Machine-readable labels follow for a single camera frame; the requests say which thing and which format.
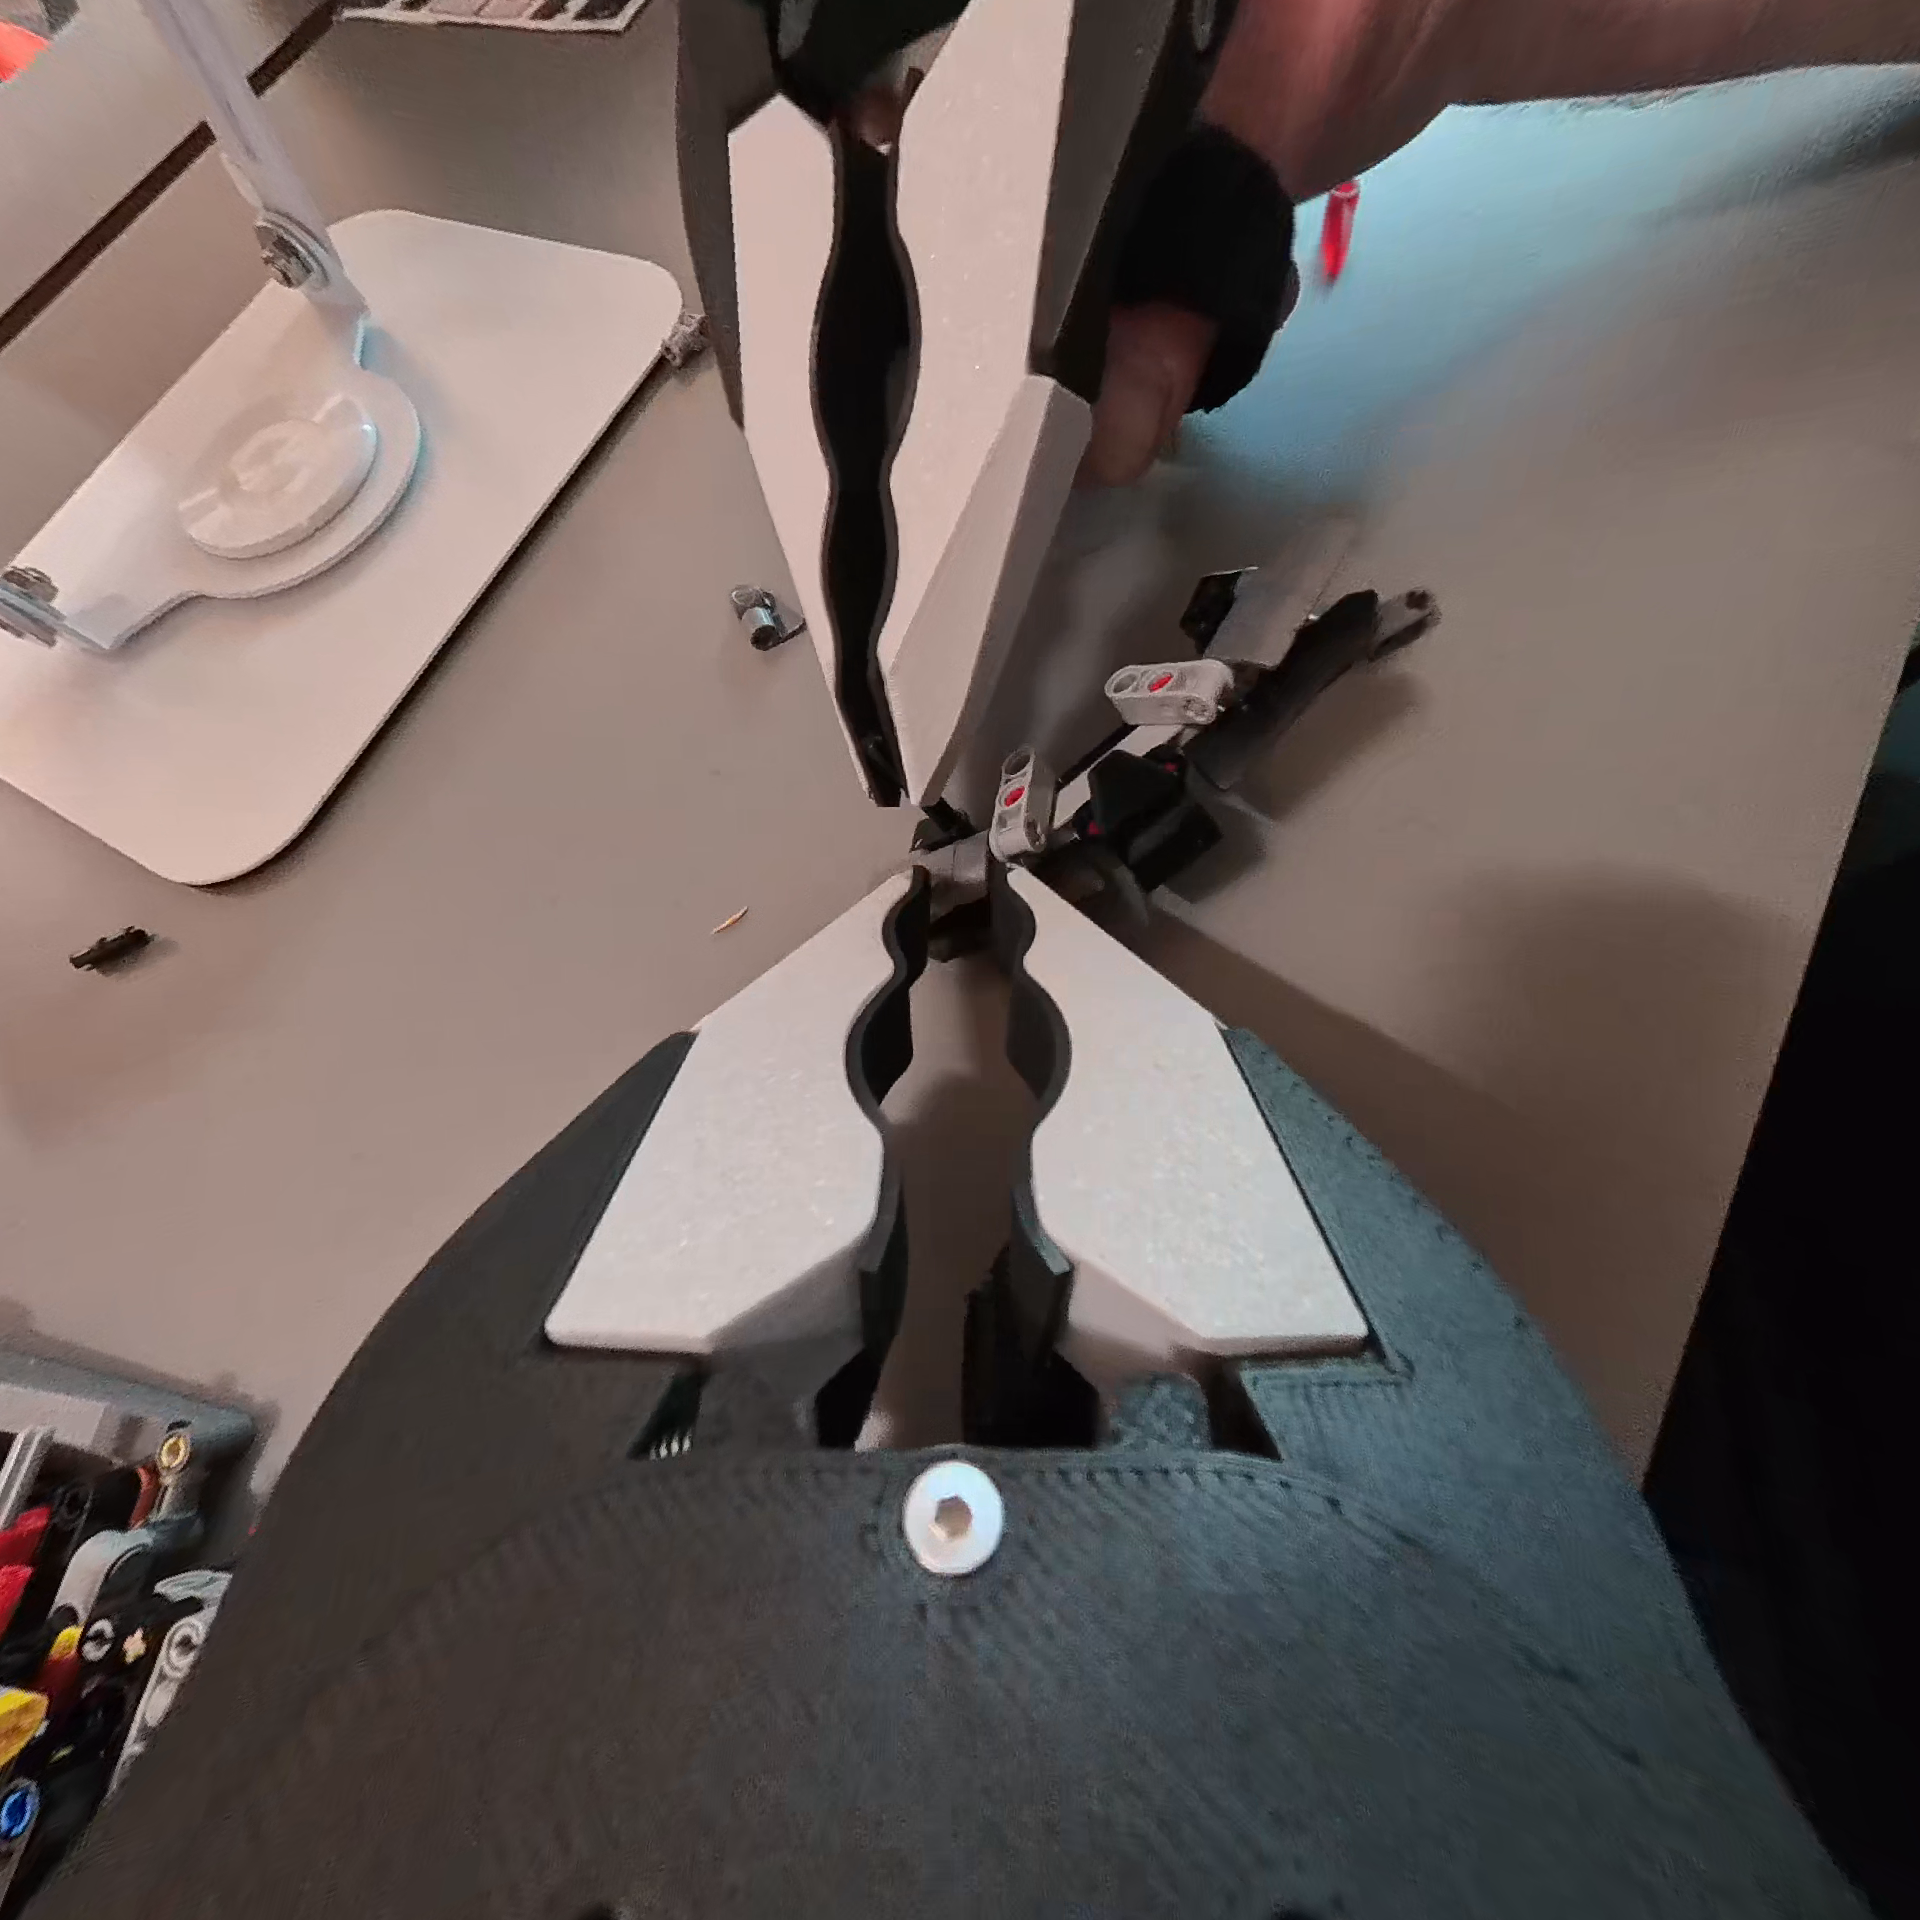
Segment person's right hand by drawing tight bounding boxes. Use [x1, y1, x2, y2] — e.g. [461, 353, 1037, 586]
[1087, 0, 1502, 484]

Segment grey parts tray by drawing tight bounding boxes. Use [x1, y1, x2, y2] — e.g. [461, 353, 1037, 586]
[0, 1352, 269, 1907]

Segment assorted colourful lego parts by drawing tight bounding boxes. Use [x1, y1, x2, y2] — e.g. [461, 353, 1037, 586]
[0, 1425, 241, 1876]

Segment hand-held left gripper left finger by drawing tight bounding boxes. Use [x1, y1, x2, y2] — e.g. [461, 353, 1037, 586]
[543, 873, 934, 1450]

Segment printed paper sheet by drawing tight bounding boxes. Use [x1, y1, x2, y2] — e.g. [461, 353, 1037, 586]
[336, 0, 649, 32]

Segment white book stand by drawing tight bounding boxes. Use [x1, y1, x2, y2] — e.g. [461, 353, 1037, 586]
[0, 0, 688, 889]

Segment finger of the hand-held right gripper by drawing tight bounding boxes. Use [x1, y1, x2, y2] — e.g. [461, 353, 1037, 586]
[726, 89, 913, 810]
[873, 0, 1178, 811]

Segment grey black lego assembly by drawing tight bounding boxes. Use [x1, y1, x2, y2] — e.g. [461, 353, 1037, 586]
[906, 517, 1441, 963]

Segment person's right forearm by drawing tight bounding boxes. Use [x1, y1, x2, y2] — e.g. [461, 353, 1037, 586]
[1500, 0, 1920, 110]

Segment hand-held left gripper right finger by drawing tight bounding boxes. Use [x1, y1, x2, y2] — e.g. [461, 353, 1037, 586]
[960, 866, 1370, 1450]

